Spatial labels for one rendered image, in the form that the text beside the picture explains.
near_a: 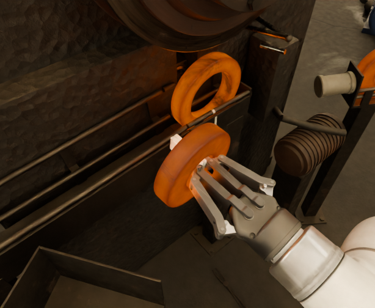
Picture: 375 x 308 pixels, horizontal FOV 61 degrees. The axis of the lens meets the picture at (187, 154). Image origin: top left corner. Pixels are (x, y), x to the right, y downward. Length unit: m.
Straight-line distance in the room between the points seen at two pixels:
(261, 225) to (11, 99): 0.43
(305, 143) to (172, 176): 0.58
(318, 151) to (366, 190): 0.70
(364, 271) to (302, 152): 0.54
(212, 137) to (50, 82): 0.29
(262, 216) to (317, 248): 0.08
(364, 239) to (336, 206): 0.99
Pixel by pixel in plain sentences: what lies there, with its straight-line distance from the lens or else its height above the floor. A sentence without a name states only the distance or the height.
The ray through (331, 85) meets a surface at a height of 0.68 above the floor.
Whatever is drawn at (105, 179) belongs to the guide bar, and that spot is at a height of 0.70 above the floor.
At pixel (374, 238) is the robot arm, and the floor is 0.75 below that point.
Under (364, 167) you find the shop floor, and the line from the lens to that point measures 1.76.
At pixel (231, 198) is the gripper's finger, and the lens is 0.48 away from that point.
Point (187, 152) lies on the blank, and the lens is 0.46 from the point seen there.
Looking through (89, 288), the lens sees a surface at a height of 0.61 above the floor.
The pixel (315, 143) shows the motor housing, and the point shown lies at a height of 0.53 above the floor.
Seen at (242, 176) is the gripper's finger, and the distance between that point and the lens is 0.51.
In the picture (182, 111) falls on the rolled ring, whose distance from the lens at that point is 0.67.
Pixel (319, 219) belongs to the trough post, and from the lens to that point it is 1.47.
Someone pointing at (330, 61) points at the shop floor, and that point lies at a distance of 2.43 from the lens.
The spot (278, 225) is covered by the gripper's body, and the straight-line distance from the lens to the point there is 0.45.
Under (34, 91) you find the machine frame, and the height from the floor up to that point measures 0.87.
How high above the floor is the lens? 1.19
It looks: 48 degrees down
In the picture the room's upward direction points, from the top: straight up
